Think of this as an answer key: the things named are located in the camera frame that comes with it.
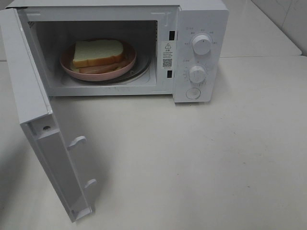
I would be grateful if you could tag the round door release button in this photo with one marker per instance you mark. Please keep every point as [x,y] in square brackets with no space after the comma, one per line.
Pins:
[193,93]

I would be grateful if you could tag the pink ham slice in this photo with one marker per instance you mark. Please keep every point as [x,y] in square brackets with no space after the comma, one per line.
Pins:
[120,60]

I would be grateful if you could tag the white bread slice top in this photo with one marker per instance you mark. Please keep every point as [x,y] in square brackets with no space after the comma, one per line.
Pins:
[97,53]

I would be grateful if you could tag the pink round plate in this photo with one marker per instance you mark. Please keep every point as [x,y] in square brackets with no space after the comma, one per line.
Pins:
[98,59]

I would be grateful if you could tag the white microwave door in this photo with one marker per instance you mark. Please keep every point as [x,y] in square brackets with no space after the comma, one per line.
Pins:
[27,67]

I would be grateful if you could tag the glass microwave turntable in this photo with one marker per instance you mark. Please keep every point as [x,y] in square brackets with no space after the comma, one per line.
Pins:
[137,66]

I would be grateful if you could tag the lower white timer knob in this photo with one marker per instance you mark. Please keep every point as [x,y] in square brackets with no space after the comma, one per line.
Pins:
[197,74]

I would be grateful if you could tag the white warning label sticker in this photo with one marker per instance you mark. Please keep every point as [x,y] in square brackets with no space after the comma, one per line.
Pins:
[168,54]

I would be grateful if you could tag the white microwave oven body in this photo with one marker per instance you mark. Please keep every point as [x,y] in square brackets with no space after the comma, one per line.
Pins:
[57,24]

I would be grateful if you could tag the upper white power knob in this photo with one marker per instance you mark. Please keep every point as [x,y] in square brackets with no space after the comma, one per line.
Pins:
[202,44]

